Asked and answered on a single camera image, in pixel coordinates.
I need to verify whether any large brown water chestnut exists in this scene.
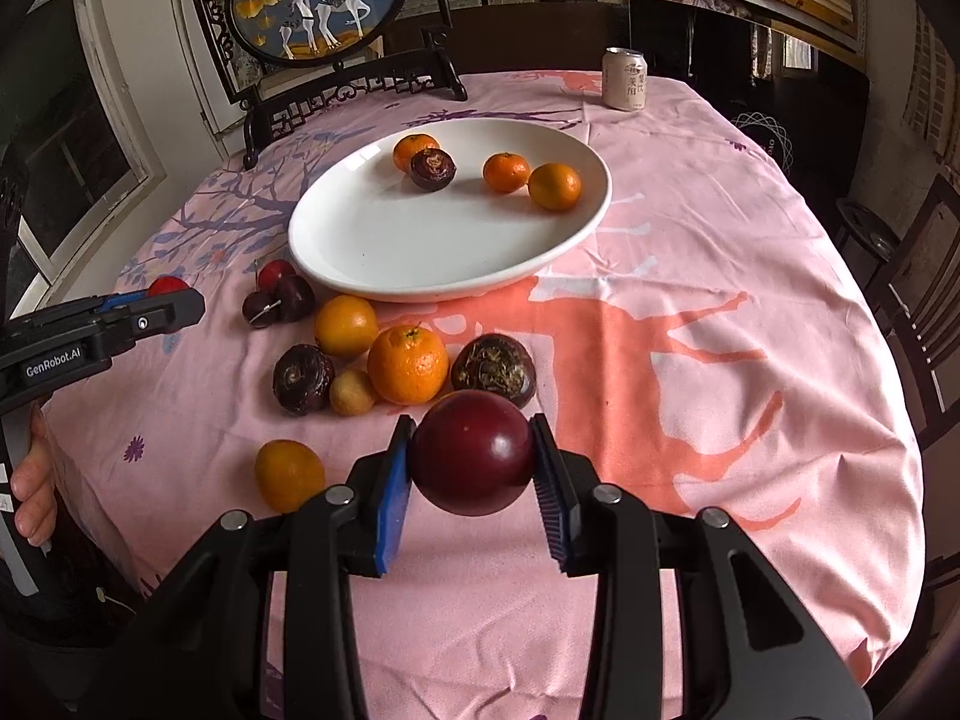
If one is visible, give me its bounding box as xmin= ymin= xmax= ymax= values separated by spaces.
xmin=450 ymin=333 xmax=537 ymax=406

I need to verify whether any beige drink can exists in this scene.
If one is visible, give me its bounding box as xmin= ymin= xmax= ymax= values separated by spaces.
xmin=604 ymin=47 xmax=647 ymax=113

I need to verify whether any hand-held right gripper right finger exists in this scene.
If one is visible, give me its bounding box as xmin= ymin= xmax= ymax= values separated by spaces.
xmin=529 ymin=413 xmax=875 ymax=720

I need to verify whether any large dark red plum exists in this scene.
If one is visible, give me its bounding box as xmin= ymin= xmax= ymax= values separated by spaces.
xmin=407 ymin=394 xmax=537 ymax=517

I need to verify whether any smooth round orange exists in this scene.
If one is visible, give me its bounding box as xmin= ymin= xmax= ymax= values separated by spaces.
xmin=528 ymin=163 xmax=583 ymax=212
xmin=254 ymin=439 xmax=326 ymax=514
xmin=314 ymin=295 xmax=380 ymax=360

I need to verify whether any dark wooden chair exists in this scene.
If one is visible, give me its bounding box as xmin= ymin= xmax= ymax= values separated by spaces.
xmin=862 ymin=172 xmax=960 ymax=455

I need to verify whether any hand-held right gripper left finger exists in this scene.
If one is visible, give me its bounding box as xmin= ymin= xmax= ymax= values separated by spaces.
xmin=82 ymin=414 xmax=417 ymax=720

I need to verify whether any white window frame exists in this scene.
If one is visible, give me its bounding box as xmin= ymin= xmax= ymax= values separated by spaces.
xmin=0 ymin=0 xmax=169 ymax=320

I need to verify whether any dark round stool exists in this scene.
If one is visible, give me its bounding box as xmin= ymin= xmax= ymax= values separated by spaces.
xmin=835 ymin=198 xmax=902 ymax=265

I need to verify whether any small dark water chestnut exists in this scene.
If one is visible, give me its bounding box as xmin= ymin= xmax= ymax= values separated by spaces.
xmin=409 ymin=148 xmax=457 ymax=193

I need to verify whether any small mandarin with leaf stub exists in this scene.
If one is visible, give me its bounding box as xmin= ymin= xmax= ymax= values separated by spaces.
xmin=392 ymin=133 xmax=442 ymax=173

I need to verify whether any large orange with stem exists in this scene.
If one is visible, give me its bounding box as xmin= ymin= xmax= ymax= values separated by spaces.
xmin=367 ymin=325 xmax=449 ymax=405

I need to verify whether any white oval plate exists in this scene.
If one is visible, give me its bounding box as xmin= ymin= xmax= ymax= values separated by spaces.
xmin=288 ymin=118 xmax=613 ymax=304

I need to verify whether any pink printed tablecloth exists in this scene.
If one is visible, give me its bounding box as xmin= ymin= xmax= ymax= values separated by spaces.
xmin=41 ymin=69 xmax=928 ymax=720

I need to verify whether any black cabinet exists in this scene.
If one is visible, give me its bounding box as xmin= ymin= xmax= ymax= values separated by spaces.
xmin=628 ymin=0 xmax=872 ymax=192

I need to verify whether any dark red cherry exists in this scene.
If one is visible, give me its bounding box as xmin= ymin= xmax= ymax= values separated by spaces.
xmin=241 ymin=291 xmax=283 ymax=329
xmin=271 ymin=275 xmax=317 ymax=323

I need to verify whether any person's left hand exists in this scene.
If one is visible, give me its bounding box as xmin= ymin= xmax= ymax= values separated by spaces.
xmin=10 ymin=403 xmax=59 ymax=547

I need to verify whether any small tan longan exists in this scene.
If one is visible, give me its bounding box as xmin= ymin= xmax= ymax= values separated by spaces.
xmin=329 ymin=368 xmax=377 ymax=417

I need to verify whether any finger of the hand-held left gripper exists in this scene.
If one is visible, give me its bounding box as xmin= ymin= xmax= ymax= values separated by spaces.
xmin=97 ymin=289 xmax=206 ymax=355
xmin=88 ymin=289 xmax=175 ymax=316

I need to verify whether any dark purple water chestnut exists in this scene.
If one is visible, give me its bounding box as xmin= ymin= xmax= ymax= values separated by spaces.
xmin=272 ymin=344 xmax=336 ymax=416

